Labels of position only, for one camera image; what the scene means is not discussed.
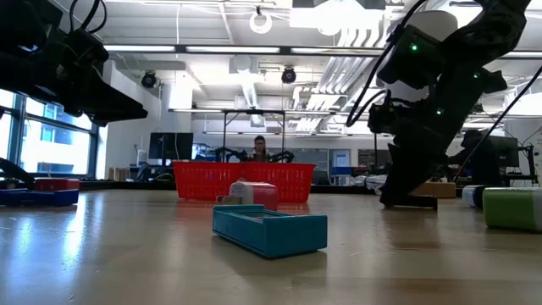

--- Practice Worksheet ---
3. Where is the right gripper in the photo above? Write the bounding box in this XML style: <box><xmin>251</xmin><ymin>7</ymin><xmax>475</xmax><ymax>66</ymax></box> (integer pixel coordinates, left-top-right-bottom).
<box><xmin>379</xmin><ymin>84</ymin><xmax>471</xmax><ymax>199</ymax></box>

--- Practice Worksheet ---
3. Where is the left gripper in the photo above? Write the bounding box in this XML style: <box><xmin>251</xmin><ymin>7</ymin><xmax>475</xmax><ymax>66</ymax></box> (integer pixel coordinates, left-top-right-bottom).
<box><xmin>0</xmin><ymin>50</ymin><xmax>149</xmax><ymax>128</ymax></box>

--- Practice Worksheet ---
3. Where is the black rectangular box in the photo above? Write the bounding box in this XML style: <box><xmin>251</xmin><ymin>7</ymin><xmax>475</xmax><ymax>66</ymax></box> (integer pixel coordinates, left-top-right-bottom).
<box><xmin>383</xmin><ymin>193</ymin><xmax>439</xmax><ymax>210</ymax></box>

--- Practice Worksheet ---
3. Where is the red rectangular box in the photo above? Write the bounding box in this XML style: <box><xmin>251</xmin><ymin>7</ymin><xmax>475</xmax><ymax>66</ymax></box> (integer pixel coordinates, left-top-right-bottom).
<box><xmin>35</xmin><ymin>178</ymin><xmax>80</xmax><ymax>191</ymax></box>

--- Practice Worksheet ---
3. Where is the blue digital timer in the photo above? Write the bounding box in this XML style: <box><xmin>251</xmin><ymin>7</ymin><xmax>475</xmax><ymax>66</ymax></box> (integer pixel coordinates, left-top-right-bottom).
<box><xmin>0</xmin><ymin>188</ymin><xmax>80</xmax><ymax>208</ymax></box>

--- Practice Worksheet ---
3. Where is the green USB charger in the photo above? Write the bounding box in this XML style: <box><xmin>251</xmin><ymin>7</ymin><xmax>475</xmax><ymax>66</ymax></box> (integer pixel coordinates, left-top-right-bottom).
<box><xmin>482</xmin><ymin>187</ymin><xmax>542</xmax><ymax>233</ymax></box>

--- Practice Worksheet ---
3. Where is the teal digital timer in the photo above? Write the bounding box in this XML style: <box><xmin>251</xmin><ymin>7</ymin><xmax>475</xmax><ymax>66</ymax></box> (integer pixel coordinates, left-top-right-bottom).
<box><xmin>212</xmin><ymin>204</ymin><xmax>329</xmax><ymax>259</ymax></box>

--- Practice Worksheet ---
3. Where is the pink white USB charger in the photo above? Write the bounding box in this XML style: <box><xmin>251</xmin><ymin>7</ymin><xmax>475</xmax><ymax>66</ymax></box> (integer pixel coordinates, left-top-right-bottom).
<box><xmin>215</xmin><ymin>180</ymin><xmax>279</xmax><ymax>212</ymax></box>

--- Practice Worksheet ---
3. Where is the round wooden lamp base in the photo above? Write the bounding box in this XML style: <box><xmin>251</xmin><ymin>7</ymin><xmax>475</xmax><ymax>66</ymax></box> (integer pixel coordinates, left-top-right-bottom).
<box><xmin>408</xmin><ymin>181</ymin><xmax>457</xmax><ymax>199</ymax></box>

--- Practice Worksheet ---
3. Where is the large window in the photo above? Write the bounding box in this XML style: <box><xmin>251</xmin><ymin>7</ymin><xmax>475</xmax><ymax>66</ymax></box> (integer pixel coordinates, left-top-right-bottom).
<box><xmin>0</xmin><ymin>88</ymin><xmax>101</xmax><ymax>178</ymax></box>

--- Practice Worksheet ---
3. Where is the black computer monitor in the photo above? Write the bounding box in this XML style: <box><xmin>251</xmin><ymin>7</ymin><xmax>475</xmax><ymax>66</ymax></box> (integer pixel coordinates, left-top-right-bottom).
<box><xmin>486</xmin><ymin>135</ymin><xmax>521</xmax><ymax>169</ymax></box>
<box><xmin>147</xmin><ymin>132</ymin><xmax>195</xmax><ymax>167</ymax></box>

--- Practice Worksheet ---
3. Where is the person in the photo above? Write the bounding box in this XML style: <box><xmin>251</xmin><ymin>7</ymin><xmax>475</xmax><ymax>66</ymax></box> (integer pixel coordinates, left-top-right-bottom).
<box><xmin>448</xmin><ymin>129</ymin><xmax>503</xmax><ymax>187</ymax></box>
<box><xmin>246</xmin><ymin>135</ymin><xmax>274</xmax><ymax>163</ymax></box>

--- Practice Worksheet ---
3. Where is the fluorescent light strip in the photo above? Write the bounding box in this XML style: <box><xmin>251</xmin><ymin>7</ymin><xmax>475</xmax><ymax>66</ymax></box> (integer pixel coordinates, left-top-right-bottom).
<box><xmin>103</xmin><ymin>45</ymin><xmax>177</xmax><ymax>53</ymax></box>
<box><xmin>290</xmin><ymin>47</ymin><xmax>382</xmax><ymax>55</ymax></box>
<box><xmin>185</xmin><ymin>46</ymin><xmax>281</xmax><ymax>54</ymax></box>

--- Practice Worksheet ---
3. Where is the red plastic basket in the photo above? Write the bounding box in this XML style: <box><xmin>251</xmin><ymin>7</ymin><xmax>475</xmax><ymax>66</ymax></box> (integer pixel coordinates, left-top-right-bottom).
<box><xmin>172</xmin><ymin>161</ymin><xmax>246</xmax><ymax>202</ymax></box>
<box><xmin>241</xmin><ymin>162</ymin><xmax>317</xmax><ymax>204</ymax></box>

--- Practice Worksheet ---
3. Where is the black metal rig stand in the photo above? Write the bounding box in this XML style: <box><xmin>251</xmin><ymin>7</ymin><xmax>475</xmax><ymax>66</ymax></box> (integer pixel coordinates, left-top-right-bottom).
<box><xmin>219</xmin><ymin>108</ymin><xmax>287</xmax><ymax>163</ymax></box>

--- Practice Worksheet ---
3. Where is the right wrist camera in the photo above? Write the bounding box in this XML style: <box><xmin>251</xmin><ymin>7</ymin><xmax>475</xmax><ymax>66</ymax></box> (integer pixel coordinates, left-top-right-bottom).
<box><xmin>367</xmin><ymin>101</ymin><xmax>397</xmax><ymax>136</ymax></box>

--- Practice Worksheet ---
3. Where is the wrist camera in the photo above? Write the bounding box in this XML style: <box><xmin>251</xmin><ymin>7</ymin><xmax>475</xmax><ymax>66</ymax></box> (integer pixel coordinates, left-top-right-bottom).
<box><xmin>367</xmin><ymin>101</ymin><xmax>397</xmax><ymax>136</ymax></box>
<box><xmin>58</xmin><ymin>29</ymin><xmax>110</xmax><ymax>80</ymax></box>

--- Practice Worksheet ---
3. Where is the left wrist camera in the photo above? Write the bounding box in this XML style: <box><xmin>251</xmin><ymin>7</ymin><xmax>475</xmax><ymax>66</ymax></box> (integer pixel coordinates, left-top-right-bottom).
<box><xmin>58</xmin><ymin>29</ymin><xmax>110</xmax><ymax>80</ymax></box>

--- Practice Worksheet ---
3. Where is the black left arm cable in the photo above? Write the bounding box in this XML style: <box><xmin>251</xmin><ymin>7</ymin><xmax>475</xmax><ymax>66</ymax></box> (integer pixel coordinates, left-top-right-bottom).
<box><xmin>69</xmin><ymin>0</ymin><xmax>108</xmax><ymax>36</ymax></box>

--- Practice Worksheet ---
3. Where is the white hanging ring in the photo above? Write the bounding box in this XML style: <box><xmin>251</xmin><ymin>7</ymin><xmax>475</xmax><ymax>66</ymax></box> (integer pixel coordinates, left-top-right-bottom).
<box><xmin>248</xmin><ymin>10</ymin><xmax>274</xmax><ymax>35</ymax></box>

